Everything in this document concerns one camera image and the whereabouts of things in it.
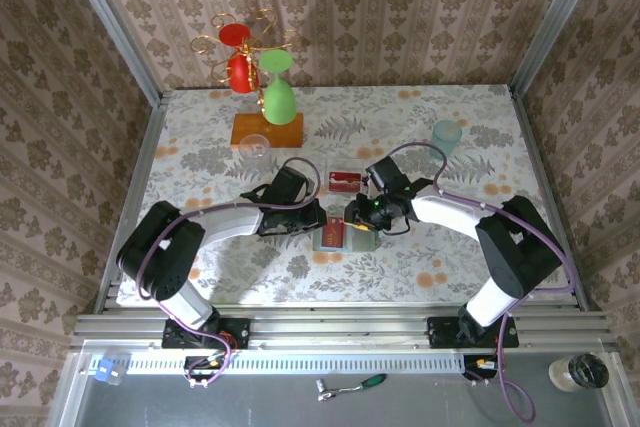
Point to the red credit card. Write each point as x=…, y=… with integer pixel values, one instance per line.
x=332, y=234
x=345, y=181

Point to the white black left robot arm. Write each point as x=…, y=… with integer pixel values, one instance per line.
x=160, y=247

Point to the floral patterned tablecloth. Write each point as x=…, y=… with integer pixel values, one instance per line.
x=400, y=272

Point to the teal plastic cup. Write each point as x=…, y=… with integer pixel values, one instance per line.
x=447, y=132

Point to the wide aluminium extrusion beam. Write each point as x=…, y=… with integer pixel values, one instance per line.
x=325, y=329

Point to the green wine glass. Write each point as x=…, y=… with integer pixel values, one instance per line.
x=279, y=102

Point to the red wine glass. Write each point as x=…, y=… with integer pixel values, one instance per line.
x=242, y=74

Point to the small metal socket adapter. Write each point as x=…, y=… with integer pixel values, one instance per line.
x=325, y=389

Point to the black power connector block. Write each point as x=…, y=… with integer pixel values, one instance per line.
x=480, y=364
x=205, y=364

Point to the grey sheet metal shelf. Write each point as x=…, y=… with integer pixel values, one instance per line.
x=250, y=407

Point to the blue plug connector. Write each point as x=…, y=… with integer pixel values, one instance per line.
x=103, y=369

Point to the glass jar black lid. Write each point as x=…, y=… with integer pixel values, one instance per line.
x=580, y=372

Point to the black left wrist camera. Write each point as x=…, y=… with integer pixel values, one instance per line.
x=289, y=186

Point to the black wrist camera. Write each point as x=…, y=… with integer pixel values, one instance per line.
x=289, y=186
x=387, y=174

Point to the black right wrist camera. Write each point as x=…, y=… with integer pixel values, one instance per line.
x=387, y=174

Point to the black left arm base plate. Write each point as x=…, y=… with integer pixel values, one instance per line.
x=237, y=334

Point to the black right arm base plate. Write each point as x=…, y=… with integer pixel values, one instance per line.
x=442, y=334

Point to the aluminium table edge rail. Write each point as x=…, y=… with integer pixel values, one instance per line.
x=134, y=197
x=548, y=197

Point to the aluminium frame post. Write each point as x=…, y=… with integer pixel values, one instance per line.
x=557, y=22
x=115, y=22

